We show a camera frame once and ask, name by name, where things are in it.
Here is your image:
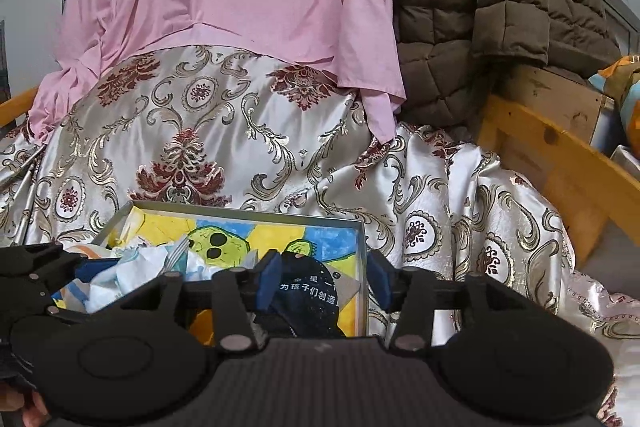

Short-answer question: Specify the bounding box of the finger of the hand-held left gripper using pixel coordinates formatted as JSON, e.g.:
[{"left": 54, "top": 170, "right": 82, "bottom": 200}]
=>
[{"left": 0, "top": 244, "right": 84, "bottom": 281}]

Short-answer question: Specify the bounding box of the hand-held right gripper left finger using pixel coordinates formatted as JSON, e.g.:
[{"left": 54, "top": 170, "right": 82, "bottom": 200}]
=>
[{"left": 120, "top": 249, "right": 282, "bottom": 353}]

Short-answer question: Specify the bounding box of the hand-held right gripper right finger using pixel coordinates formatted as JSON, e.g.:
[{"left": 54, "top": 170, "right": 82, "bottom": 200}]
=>
[{"left": 366, "top": 251, "right": 526, "bottom": 353}]

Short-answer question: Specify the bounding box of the striped yellow blue towel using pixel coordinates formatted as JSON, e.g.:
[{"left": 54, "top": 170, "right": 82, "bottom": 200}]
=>
[{"left": 52, "top": 247, "right": 103, "bottom": 310}]

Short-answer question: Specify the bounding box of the black printed cloth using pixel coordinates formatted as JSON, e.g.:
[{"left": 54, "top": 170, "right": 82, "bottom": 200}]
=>
[{"left": 252, "top": 252, "right": 362, "bottom": 342}]

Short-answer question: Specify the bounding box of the metal box with cartoon picture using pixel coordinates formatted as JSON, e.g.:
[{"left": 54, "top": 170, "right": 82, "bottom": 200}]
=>
[{"left": 92, "top": 202, "right": 372, "bottom": 344}]

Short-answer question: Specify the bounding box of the person's left hand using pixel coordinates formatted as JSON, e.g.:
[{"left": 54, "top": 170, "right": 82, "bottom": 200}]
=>
[{"left": 0, "top": 384, "right": 49, "bottom": 427}]

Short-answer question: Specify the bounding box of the dark blue cloth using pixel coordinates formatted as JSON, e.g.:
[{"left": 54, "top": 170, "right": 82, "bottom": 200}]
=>
[{"left": 75, "top": 257, "right": 123, "bottom": 285}]

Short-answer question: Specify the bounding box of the blue face mask packet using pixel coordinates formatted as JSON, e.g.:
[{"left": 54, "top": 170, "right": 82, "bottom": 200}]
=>
[{"left": 159, "top": 238, "right": 193, "bottom": 275}]

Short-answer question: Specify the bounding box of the white baby cloth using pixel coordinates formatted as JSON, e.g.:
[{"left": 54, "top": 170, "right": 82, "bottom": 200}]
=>
[{"left": 87, "top": 243, "right": 201, "bottom": 315}]

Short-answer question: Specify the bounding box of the floral satin blanket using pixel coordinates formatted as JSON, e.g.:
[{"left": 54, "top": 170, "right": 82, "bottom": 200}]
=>
[{"left": 0, "top": 46, "right": 606, "bottom": 427}]

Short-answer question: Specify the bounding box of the grey door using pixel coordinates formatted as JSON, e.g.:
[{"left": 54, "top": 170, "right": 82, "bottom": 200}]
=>
[{"left": 0, "top": 19, "right": 12, "bottom": 104}]

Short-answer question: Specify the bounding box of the plywood board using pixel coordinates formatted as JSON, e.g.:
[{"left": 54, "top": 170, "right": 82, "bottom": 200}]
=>
[{"left": 500, "top": 66, "right": 617, "bottom": 158}]

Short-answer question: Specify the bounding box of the brown quilted jacket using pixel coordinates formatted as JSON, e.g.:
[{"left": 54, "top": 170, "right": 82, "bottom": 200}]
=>
[{"left": 392, "top": 0, "right": 626, "bottom": 142}]

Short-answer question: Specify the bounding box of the colourful patterned cloth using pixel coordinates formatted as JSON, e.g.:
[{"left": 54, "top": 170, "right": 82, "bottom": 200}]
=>
[{"left": 587, "top": 54, "right": 640, "bottom": 134}]

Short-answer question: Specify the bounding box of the wooden bed frame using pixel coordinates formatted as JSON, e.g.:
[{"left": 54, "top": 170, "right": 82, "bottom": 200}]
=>
[{"left": 0, "top": 87, "right": 640, "bottom": 280}]

